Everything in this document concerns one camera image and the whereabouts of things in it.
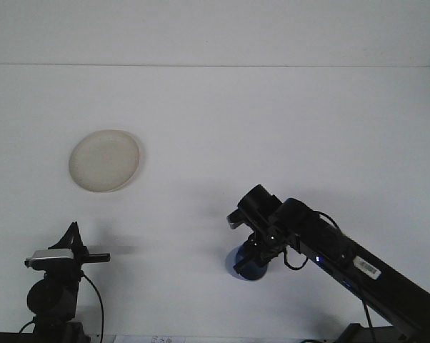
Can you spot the pale blue cup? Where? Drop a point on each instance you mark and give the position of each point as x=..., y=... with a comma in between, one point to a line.
x=230, y=266

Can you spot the pale round plate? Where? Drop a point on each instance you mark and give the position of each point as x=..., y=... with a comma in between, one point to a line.
x=104, y=160

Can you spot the black base plate edge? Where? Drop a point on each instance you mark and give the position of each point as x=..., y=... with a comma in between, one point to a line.
x=0, y=338

